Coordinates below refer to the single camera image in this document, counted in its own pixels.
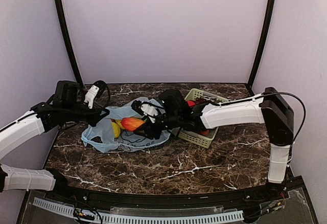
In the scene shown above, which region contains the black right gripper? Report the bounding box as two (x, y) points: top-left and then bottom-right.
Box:
(133, 111), (180, 140)

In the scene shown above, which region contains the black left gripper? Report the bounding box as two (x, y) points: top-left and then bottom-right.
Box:
(63, 102), (110, 127)

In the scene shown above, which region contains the orange red mango fruit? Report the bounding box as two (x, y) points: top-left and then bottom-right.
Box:
(121, 117), (145, 131)

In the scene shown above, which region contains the yellow lemon fruit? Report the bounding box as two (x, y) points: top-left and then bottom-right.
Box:
(111, 122), (121, 139)

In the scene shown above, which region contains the light blue printed plastic bag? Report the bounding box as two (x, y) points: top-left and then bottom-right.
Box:
(81, 102), (170, 153)

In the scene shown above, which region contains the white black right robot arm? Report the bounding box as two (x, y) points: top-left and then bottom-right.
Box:
(131, 87), (298, 200)

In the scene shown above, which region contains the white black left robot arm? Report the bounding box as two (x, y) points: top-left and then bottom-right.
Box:
(1, 102), (110, 201)

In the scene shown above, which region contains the large red fruit left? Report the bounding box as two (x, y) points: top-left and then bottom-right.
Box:
(187, 100), (196, 107)

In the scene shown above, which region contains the pale green perforated basket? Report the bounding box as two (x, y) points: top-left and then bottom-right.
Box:
(172, 88), (229, 149)

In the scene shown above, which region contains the dark purple grape bunch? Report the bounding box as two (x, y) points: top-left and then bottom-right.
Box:
(194, 98), (208, 104)

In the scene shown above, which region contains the bunch of small peaches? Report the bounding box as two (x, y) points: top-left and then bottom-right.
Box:
(200, 129), (209, 136)

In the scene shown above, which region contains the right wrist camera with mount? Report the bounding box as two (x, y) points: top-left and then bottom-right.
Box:
(131, 100), (159, 123)

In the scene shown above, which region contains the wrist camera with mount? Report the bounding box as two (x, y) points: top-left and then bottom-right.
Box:
(84, 80), (110, 109)
(131, 100), (159, 123)

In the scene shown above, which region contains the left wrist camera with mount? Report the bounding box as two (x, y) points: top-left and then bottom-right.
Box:
(84, 80), (110, 109)

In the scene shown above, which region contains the black left corner frame post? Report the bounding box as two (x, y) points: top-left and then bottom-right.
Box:
(54, 0), (83, 85)

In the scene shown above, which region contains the black corner frame post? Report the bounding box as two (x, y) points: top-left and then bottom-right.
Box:
(246, 0), (275, 92)
(54, 0), (83, 85)

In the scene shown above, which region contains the white slotted cable duct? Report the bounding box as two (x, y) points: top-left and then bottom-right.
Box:
(33, 197), (244, 223)

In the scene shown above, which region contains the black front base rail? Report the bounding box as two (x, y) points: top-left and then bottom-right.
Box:
(16, 175), (319, 224)

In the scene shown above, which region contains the black right corner frame post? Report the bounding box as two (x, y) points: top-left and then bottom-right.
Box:
(246, 0), (275, 92)

